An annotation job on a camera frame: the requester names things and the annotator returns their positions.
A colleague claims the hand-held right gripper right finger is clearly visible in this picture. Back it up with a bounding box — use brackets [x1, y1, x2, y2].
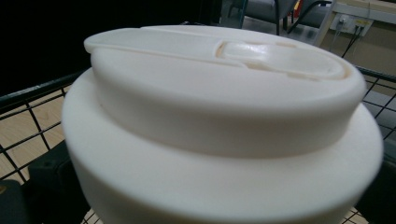
[354, 157, 396, 224]

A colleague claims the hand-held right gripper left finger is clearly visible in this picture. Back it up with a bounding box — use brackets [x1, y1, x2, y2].
[21, 141, 92, 224]

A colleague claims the black wire basket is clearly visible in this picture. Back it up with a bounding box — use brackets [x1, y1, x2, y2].
[0, 64, 396, 224]

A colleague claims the white plastic flip-lid bottle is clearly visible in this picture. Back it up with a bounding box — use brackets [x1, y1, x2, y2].
[61, 24, 385, 224]

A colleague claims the light wooden desk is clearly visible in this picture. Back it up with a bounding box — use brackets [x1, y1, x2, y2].
[313, 0, 396, 94]

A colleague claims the white power strip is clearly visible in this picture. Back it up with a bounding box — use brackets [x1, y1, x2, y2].
[330, 13, 375, 37]

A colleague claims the grey office chair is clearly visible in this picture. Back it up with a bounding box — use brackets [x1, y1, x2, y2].
[228, 0, 300, 35]
[286, 0, 335, 35]

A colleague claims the black power cable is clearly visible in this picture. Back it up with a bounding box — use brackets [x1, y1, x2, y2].
[340, 26, 366, 59]

